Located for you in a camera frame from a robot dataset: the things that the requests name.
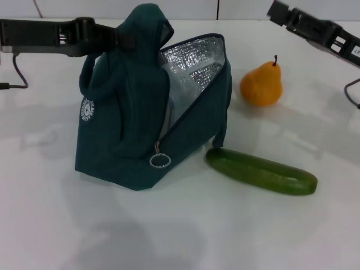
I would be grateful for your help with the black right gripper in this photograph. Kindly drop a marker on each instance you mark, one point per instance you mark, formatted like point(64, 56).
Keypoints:
point(323, 31)

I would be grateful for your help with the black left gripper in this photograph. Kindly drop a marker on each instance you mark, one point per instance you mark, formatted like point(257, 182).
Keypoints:
point(33, 32)

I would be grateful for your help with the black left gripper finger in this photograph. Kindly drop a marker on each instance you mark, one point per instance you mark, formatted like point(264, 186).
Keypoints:
point(126, 40)

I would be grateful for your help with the yellow orange pear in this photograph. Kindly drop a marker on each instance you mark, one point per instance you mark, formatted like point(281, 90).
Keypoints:
point(261, 84)

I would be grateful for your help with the dark teal insulated lunch bag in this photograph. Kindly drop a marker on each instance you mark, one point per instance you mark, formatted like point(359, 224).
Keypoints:
point(118, 126)

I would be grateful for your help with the green cucumber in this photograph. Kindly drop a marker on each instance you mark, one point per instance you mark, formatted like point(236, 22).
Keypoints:
point(258, 171)

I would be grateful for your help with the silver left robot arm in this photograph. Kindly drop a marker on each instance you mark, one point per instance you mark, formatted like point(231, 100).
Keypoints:
point(5, 50)

